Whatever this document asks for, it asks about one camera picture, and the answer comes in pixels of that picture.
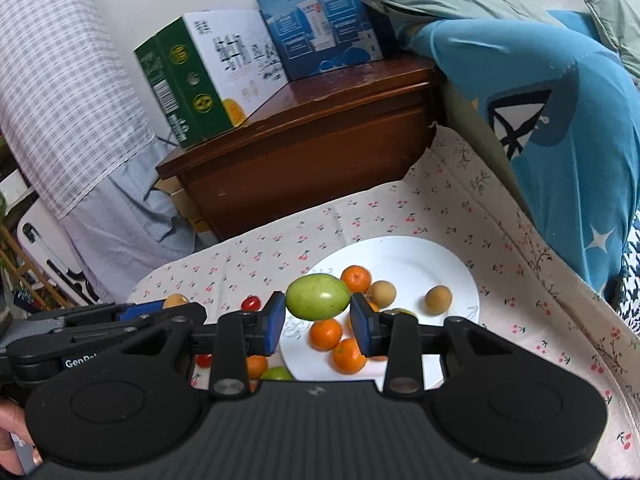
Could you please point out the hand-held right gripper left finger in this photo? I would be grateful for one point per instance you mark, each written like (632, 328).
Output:
(274, 322)

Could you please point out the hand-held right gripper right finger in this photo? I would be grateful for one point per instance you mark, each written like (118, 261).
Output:
(359, 322)

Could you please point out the cherry tomato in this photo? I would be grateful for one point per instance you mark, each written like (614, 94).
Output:
(251, 303)
(203, 360)

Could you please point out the brown wooden nightstand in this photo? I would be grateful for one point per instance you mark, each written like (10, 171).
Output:
(300, 160)

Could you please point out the person's left hand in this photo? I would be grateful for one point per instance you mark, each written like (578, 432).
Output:
(12, 425)

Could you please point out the light blue cloth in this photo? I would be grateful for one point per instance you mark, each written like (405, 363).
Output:
(115, 220)

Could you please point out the green and white carton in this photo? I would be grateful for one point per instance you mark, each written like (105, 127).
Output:
(200, 90)

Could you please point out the white plate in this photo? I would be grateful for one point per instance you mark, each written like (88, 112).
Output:
(415, 265)

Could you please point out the checked fabric cover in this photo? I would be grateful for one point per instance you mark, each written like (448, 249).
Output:
(60, 85)

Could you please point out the wooden rack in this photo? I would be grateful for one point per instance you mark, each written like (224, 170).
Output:
(22, 262)

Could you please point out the blue star print quilt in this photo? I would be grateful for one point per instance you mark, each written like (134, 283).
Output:
(575, 135)

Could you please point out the cherry print tablecloth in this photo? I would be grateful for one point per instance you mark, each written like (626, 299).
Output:
(500, 310)

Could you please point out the blue carton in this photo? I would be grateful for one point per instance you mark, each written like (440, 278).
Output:
(320, 25)

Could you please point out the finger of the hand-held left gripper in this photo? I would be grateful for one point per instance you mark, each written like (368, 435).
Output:
(192, 312)
(140, 311)

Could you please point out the houndstooth bed sheet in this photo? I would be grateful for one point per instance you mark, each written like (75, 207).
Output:
(631, 280)

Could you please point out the longan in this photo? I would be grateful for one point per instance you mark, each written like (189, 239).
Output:
(438, 300)
(382, 294)

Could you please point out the white board with black fittings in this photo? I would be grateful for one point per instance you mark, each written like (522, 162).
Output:
(35, 220)

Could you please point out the olive green bed cloth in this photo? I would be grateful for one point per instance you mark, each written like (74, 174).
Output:
(470, 135)

